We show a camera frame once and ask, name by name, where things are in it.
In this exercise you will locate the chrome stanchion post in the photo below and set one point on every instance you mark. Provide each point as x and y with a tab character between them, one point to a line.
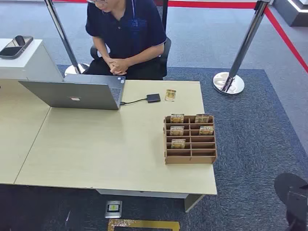
63	35
245	44

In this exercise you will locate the wooden slotted card rack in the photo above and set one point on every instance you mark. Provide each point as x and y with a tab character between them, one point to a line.
189	158

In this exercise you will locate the patterned card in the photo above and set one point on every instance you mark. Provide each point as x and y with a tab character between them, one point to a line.
201	118
170	95
206	130
177	130
178	143
177	118

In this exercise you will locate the person's left hand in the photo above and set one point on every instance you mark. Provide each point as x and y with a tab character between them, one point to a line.
123	66

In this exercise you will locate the metal floor socket box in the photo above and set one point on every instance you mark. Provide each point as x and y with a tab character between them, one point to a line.
113	209

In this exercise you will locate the white cabinet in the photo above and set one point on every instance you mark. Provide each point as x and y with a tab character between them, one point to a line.
35	63

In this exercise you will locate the dark flat tray device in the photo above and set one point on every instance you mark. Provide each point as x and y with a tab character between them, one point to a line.
9	51

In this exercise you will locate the grey laptop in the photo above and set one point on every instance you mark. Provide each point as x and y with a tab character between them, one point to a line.
72	95

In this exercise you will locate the person's right forearm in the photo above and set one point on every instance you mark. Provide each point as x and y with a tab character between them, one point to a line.
101	49

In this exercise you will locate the person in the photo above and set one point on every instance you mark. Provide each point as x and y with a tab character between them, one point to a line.
124	32

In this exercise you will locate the person's left forearm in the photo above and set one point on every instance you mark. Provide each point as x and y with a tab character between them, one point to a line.
146	54

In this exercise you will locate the dark display platform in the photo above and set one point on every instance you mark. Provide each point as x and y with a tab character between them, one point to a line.
296	19

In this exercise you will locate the black round stand base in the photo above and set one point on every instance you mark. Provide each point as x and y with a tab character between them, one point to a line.
282	188

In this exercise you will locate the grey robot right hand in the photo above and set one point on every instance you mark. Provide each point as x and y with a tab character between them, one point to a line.
297	207

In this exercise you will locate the person's right hand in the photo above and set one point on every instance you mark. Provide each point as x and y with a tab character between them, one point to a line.
113	65

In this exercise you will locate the black office chair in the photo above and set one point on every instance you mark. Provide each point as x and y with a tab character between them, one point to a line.
166	47

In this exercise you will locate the small black card reader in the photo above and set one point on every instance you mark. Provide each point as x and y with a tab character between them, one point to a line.
153	98

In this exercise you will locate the red barrier belt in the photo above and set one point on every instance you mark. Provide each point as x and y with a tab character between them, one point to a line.
286	39
211	4

